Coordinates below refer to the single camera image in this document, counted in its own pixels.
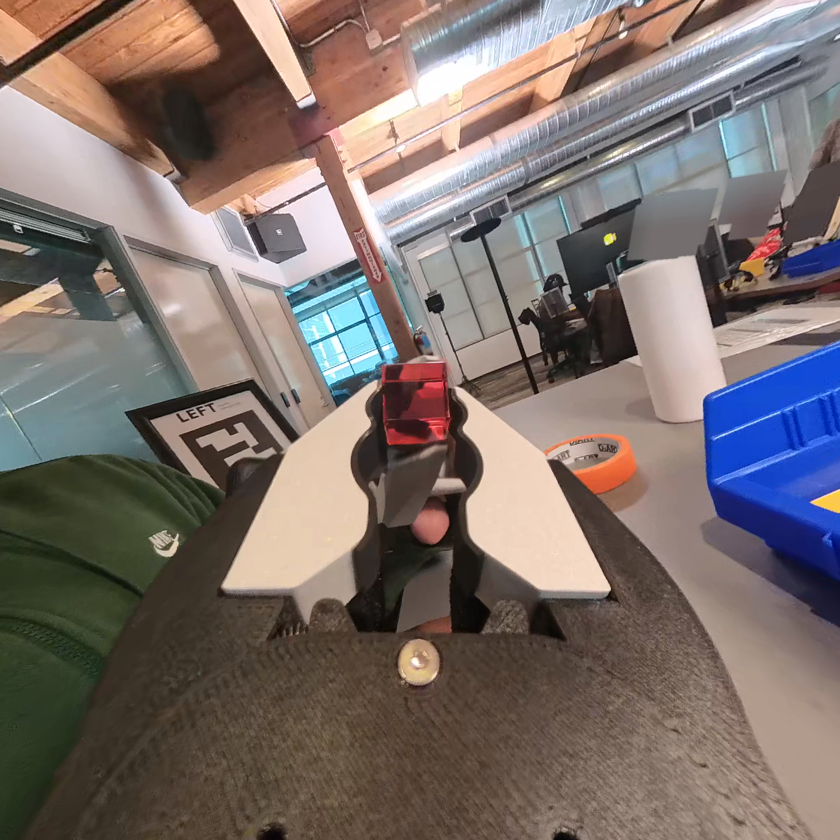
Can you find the black computer monitor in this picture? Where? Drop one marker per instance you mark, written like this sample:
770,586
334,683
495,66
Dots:
597,250

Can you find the orange tape roll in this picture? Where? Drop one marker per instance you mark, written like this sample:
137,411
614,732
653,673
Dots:
591,462

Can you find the camera tripod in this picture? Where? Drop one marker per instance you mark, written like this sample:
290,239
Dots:
440,328

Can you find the black floor lamp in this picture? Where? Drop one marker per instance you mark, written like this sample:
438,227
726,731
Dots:
496,302

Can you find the small blue tray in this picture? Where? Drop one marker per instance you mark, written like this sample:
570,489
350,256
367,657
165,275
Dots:
814,256

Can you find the wooden support post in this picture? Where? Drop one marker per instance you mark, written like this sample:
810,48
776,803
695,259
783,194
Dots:
361,250

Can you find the silver ceiling duct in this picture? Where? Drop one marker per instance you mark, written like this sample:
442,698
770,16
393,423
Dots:
591,125
525,26

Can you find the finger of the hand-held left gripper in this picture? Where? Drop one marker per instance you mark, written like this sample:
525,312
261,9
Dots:
410,486
423,597

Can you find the red transparent cube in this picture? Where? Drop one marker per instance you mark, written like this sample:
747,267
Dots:
414,404

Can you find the person's left hand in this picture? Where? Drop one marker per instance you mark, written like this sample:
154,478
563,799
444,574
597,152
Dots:
429,525

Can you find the white squeeze bottle black cap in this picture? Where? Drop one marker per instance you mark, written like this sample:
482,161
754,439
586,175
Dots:
672,335

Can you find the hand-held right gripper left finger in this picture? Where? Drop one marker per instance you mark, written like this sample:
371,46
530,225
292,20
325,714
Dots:
295,525

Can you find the blue plastic bin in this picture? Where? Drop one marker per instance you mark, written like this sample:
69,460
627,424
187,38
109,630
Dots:
775,460

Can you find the framed black white tag sign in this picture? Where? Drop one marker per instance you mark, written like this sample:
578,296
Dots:
217,433

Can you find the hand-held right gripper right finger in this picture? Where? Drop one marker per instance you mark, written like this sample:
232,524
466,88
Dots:
538,525

